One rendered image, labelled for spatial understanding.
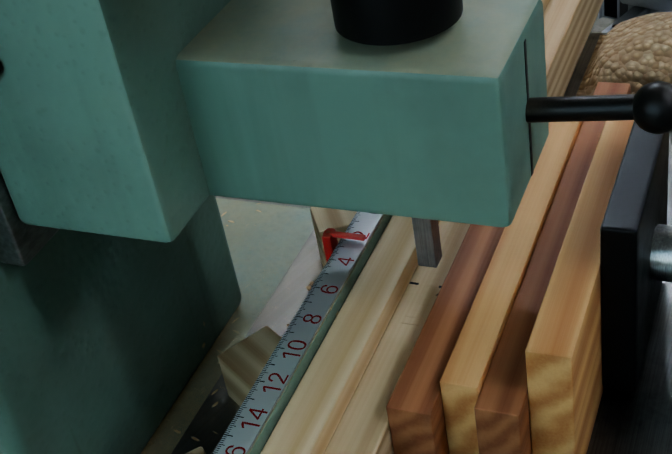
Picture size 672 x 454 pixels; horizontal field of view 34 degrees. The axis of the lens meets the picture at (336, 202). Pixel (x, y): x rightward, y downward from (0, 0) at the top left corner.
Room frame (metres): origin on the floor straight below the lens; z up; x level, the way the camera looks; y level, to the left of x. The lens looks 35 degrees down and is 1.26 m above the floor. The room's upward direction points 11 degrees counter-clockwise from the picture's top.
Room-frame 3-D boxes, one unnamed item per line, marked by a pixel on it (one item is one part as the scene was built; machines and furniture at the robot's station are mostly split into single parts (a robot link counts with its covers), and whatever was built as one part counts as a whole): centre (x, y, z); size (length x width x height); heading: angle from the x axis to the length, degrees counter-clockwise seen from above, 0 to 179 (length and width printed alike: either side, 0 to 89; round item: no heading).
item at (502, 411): (0.40, -0.10, 0.93); 0.25 x 0.02 x 0.05; 152
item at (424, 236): (0.39, -0.04, 0.97); 0.01 x 0.01 x 0.05; 62
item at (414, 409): (0.39, -0.06, 0.93); 0.21 x 0.02 x 0.05; 152
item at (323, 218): (0.59, 0.00, 0.82); 0.04 x 0.03 x 0.04; 97
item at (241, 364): (0.48, 0.06, 0.82); 0.04 x 0.04 x 0.03; 31
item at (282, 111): (0.40, -0.02, 1.03); 0.14 x 0.07 x 0.09; 62
